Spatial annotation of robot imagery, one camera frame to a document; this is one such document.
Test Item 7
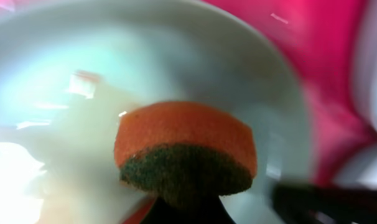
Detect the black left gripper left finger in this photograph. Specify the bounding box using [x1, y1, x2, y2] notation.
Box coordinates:
[140, 197, 235, 224]

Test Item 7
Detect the white plate with brown streak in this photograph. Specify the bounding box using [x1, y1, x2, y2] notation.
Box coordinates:
[0, 1, 311, 223]

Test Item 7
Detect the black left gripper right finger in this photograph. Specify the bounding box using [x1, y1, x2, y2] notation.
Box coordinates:
[271, 182, 377, 224]

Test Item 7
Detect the red plastic tray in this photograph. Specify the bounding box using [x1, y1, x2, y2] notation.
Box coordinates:
[209, 0, 377, 186]

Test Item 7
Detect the orange green sponge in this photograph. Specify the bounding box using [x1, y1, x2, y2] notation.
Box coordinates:
[114, 101, 258, 207]

